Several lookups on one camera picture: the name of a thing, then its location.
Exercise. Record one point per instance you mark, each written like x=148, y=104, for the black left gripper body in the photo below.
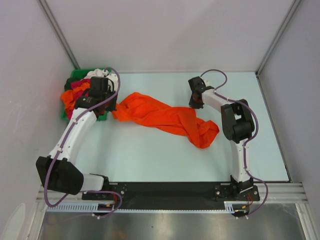
x=110, y=104

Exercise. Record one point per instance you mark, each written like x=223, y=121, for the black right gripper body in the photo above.
x=194, y=104

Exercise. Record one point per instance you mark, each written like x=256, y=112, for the orange t-shirt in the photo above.
x=182, y=121
x=69, y=97

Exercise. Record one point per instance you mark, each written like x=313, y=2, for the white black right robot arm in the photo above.
x=237, y=127

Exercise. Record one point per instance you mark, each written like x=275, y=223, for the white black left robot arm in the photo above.
x=58, y=171

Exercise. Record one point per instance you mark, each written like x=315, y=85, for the white t-shirt in bin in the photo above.
x=97, y=73

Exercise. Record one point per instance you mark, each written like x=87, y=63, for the green plastic bin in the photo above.
x=77, y=73

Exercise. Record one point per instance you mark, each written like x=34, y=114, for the dark green t-shirt in bin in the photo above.
x=69, y=81

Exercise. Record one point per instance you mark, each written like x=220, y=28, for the orange t-shirt in bin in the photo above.
x=69, y=97

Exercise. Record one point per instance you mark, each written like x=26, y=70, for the magenta t-shirt in bin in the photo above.
x=75, y=84

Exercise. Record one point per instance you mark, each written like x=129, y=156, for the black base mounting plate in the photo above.
x=175, y=201

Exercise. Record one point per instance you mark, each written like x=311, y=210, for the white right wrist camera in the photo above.
x=207, y=83

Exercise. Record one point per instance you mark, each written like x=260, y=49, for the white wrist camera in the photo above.
x=207, y=83
x=113, y=81

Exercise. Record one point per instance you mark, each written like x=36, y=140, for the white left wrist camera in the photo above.
x=113, y=81

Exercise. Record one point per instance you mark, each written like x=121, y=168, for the slotted grey cable duct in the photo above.
x=104, y=208

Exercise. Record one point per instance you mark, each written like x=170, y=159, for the aluminium frame rail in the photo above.
x=275, y=192

